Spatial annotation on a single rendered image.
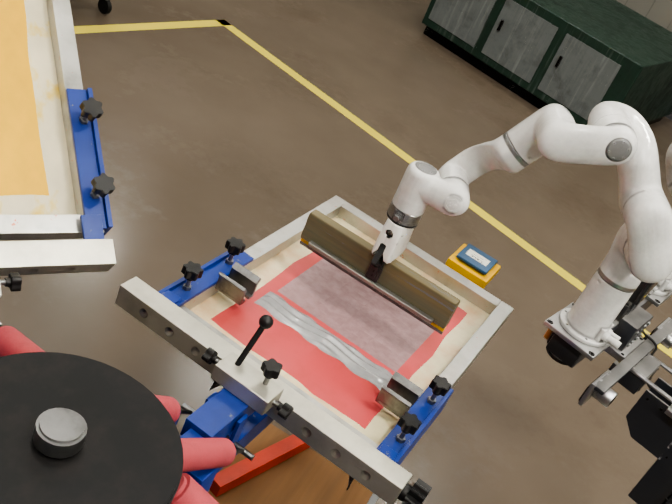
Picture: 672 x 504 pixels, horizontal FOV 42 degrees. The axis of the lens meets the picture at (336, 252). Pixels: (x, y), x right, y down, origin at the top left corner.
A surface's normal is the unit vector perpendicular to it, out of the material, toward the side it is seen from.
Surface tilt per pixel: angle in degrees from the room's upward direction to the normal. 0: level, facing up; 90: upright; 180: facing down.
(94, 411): 0
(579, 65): 90
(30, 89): 32
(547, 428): 0
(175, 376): 0
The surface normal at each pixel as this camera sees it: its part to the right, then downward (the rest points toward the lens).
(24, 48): 0.54, -0.33
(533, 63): -0.62, 0.23
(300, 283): 0.35, -0.77
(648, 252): -0.21, 0.54
